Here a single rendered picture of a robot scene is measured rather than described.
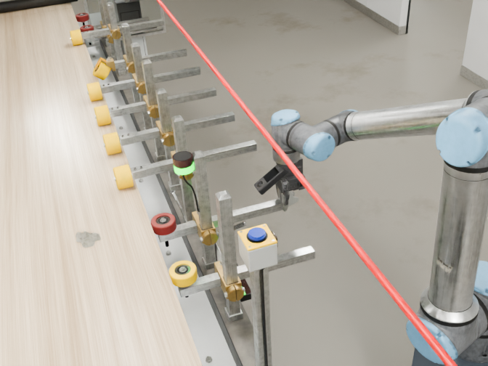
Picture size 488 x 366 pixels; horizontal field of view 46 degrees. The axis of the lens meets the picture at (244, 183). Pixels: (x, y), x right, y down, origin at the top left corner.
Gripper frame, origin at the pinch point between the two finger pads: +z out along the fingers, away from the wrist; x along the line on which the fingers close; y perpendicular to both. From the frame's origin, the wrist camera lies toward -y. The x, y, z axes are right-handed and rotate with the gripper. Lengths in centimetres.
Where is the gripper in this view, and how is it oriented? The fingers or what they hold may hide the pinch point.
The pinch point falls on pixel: (282, 208)
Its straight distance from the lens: 202.9
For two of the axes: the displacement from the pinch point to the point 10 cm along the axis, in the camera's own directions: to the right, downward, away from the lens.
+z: 0.7, 8.2, 5.7
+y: 9.4, -2.4, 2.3
